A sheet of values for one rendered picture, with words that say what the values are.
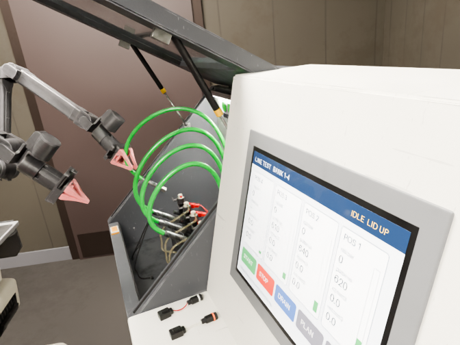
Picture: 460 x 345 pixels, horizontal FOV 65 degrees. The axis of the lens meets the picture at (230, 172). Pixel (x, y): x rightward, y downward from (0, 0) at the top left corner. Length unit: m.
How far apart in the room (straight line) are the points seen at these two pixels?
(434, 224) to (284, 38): 2.59
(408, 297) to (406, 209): 0.10
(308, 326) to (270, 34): 2.50
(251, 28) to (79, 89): 1.34
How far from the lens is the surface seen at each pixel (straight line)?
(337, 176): 0.54
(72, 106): 1.48
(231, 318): 0.92
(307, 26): 2.99
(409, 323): 0.48
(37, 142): 1.09
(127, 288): 1.20
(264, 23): 2.91
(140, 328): 1.00
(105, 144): 1.39
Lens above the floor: 1.63
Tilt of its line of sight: 20 degrees down
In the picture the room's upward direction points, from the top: 6 degrees counter-clockwise
